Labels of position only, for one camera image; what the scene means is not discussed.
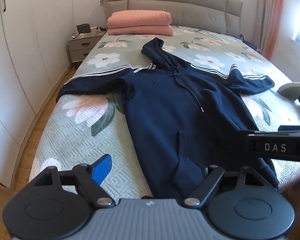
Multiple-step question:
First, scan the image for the navy blue striped hoodie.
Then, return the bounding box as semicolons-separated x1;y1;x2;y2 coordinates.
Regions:
59;38;279;199

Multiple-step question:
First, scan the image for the green sneaker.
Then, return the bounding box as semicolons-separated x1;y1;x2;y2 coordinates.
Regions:
277;82;300;101

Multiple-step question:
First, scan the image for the beige two-drawer nightstand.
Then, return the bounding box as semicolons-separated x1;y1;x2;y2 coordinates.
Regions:
68;31;106;69

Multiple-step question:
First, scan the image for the white mug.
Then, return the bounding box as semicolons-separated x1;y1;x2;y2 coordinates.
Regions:
90;27;98;35

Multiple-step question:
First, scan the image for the folded pink quilt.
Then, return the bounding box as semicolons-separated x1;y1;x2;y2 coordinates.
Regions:
107;10;174;36

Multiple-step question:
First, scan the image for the orange and beige curtain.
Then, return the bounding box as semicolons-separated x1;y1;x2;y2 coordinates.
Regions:
261;0;283;60

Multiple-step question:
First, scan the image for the white built-in wardrobe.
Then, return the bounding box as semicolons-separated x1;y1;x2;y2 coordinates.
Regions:
0;0;75;187

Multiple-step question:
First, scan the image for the beige padded headboard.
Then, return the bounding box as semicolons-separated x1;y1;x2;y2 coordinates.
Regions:
104;0;243;38

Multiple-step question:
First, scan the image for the dark picture frame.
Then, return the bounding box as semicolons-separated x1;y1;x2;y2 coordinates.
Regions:
76;23;91;34

